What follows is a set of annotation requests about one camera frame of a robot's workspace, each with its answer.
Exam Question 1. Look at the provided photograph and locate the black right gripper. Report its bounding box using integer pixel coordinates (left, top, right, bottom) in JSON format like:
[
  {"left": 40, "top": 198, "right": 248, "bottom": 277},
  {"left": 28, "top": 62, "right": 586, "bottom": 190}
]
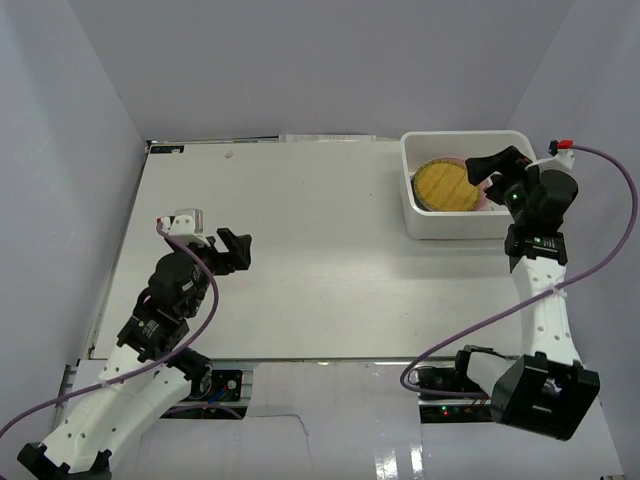
[{"left": 464, "top": 147, "right": 540, "bottom": 225}]

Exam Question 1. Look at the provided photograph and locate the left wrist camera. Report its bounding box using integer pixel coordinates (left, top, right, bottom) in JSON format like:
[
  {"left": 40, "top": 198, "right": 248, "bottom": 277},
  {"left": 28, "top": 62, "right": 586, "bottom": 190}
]
[{"left": 156, "top": 208, "right": 203, "bottom": 237}]

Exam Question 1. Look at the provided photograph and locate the round woven bamboo tray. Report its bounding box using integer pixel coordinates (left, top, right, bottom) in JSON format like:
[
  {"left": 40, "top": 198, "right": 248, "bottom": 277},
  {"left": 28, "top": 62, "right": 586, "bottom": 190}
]
[{"left": 412, "top": 159, "right": 482, "bottom": 212}]

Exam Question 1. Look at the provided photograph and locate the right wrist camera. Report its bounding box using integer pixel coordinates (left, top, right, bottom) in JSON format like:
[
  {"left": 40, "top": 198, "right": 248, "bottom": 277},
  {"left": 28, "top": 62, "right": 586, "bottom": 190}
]
[{"left": 546, "top": 139, "right": 575, "bottom": 173}]

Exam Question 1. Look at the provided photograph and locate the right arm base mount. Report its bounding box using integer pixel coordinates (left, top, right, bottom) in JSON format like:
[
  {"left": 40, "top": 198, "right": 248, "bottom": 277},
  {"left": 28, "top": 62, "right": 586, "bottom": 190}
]
[{"left": 408, "top": 366, "right": 493, "bottom": 425}]

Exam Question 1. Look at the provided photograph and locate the black label sticker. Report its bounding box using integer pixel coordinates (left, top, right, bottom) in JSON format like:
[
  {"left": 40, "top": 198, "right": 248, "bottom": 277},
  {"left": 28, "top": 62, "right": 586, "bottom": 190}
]
[{"left": 149, "top": 145, "right": 184, "bottom": 154}]

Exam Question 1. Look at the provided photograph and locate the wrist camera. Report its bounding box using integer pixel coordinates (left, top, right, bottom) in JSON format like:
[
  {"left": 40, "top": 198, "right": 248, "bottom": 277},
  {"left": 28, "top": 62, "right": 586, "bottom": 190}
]
[
  {"left": 156, "top": 208, "right": 203, "bottom": 237},
  {"left": 546, "top": 139, "right": 575, "bottom": 173}
]

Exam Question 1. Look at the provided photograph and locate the white plastic bin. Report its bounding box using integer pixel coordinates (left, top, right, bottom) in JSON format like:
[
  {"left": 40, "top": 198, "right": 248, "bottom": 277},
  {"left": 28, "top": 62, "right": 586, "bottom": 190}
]
[{"left": 400, "top": 130, "right": 536, "bottom": 240}]

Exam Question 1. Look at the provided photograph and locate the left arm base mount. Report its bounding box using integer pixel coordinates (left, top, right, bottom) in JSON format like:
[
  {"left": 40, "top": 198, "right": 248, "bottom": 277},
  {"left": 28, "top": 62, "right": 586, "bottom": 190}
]
[{"left": 162, "top": 369, "right": 247, "bottom": 420}]

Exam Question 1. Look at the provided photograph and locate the pink round plate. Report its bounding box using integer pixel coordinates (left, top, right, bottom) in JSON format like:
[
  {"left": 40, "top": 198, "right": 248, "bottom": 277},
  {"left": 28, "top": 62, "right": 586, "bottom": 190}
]
[{"left": 412, "top": 155, "right": 491, "bottom": 213}]

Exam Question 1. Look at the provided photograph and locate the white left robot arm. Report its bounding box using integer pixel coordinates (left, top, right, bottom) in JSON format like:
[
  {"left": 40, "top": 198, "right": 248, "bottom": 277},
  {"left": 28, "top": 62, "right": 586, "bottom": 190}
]
[{"left": 17, "top": 225, "right": 252, "bottom": 479}]

